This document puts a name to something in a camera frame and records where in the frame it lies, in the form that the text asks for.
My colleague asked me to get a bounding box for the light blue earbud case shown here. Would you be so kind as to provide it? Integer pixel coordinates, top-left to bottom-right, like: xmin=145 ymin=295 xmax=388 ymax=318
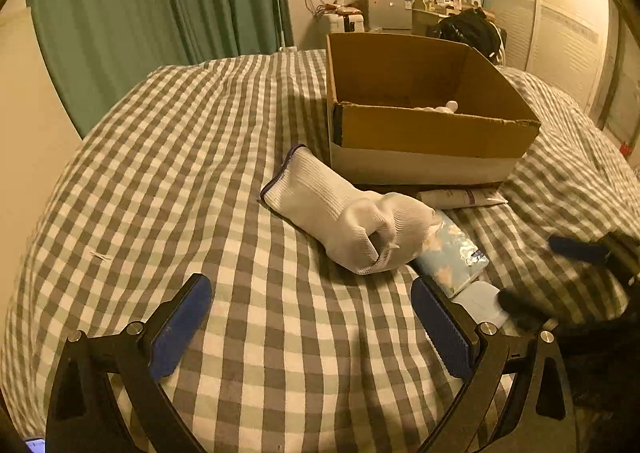
xmin=451 ymin=281 xmax=508 ymax=329

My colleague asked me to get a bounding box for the blue tissue pack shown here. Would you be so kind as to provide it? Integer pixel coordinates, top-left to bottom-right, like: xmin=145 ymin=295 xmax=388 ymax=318
xmin=410 ymin=210 xmax=489 ymax=298

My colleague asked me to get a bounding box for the white louvred wardrobe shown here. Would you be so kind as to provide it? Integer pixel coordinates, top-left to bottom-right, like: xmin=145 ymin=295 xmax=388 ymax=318
xmin=491 ymin=0 xmax=610 ymax=112

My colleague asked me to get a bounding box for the white suitcase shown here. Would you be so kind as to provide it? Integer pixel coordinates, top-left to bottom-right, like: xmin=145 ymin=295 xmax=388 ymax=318
xmin=318 ymin=13 xmax=364 ymax=35

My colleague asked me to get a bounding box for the phone on left gripper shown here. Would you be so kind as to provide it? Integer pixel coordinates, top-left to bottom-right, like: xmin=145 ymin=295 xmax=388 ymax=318
xmin=25 ymin=438 xmax=46 ymax=453

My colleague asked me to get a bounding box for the cardboard box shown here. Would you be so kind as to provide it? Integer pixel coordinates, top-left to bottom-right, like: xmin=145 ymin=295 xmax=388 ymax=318
xmin=326 ymin=33 xmax=540 ymax=187

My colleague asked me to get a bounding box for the white sock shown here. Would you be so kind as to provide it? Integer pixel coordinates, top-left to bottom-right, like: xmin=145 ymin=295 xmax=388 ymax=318
xmin=260 ymin=144 xmax=438 ymax=275

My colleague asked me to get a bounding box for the white cream tube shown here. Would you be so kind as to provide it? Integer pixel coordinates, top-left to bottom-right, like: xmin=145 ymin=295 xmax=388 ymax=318
xmin=418 ymin=189 xmax=508 ymax=210

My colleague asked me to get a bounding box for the large green curtain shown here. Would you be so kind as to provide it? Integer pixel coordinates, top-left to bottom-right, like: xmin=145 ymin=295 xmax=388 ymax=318
xmin=26 ymin=0 xmax=293 ymax=136

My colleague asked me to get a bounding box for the silver mini fridge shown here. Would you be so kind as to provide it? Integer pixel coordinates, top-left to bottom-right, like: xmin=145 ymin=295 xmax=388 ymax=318
xmin=366 ymin=0 xmax=412 ymax=33

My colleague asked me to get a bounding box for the checkered bed duvet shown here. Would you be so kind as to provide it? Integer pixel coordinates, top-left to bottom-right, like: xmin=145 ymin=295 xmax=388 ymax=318
xmin=1 ymin=50 xmax=639 ymax=452

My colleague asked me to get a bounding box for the wooden vanity desk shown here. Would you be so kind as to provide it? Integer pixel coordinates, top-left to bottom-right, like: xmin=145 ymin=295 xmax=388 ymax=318
xmin=411 ymin=8 xmax=498 ymax=39

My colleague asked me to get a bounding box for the white bottle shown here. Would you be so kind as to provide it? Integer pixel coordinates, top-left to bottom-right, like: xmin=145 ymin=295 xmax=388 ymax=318
xmin=413 ymin=100 xmax=458 ymax=114

